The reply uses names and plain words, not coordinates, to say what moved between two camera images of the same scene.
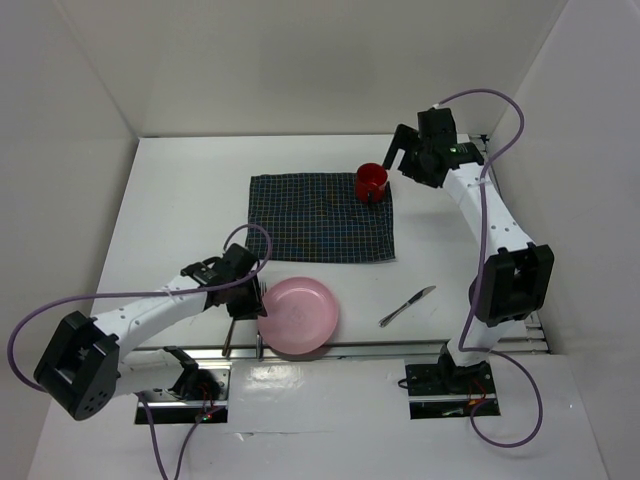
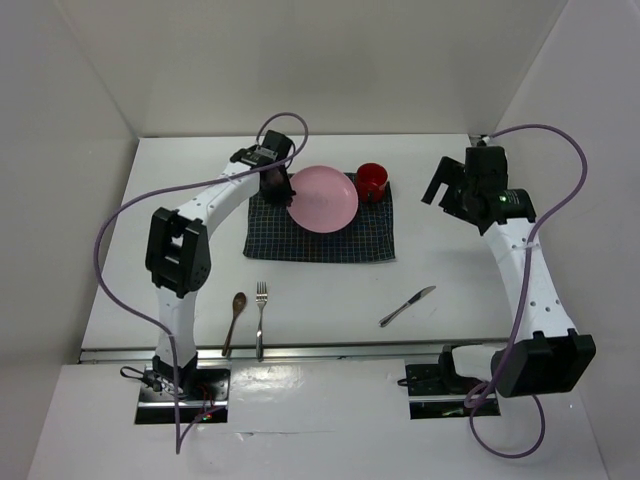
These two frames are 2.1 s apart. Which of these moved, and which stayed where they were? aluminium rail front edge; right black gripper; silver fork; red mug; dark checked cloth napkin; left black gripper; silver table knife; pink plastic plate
Moved: right black gripper; left black gripper; pink plastic plate
Stayed: dark checked cloth napkin; silver table knife; red mug; silver fork; aluminium rail front edge
